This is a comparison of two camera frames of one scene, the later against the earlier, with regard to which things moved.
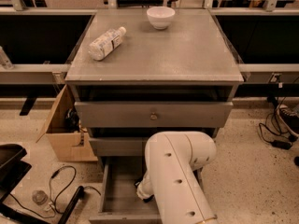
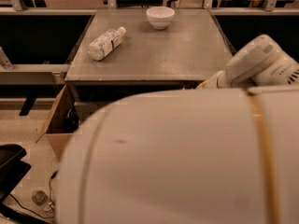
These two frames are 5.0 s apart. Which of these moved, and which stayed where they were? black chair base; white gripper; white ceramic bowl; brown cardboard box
Moved: white gripper
Stayed: black chair base; brown cardboard box; white ceramic bowl
